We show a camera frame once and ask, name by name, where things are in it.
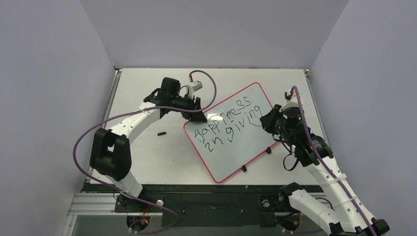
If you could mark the aluminium table frame rail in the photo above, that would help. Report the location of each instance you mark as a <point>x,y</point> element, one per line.
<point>110,203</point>

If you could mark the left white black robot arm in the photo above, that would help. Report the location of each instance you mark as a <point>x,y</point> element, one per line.
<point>111,151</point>

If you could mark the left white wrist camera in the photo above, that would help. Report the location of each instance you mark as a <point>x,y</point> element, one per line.
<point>192,87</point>

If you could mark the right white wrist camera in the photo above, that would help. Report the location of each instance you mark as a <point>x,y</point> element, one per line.
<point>291,101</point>

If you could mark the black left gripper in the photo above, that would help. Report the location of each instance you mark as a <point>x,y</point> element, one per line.
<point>195,116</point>

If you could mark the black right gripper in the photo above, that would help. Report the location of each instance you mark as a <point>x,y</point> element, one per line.
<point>272,120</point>

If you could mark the pink-framed whiteboard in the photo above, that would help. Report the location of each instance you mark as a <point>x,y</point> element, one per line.
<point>233,135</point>

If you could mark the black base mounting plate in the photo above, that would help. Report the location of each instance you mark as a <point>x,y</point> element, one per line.
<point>272,205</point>

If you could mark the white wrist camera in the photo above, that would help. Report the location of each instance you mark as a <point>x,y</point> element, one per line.
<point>291,101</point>
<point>192,87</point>

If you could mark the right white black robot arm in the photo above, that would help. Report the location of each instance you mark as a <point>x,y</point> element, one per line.
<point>347,216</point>

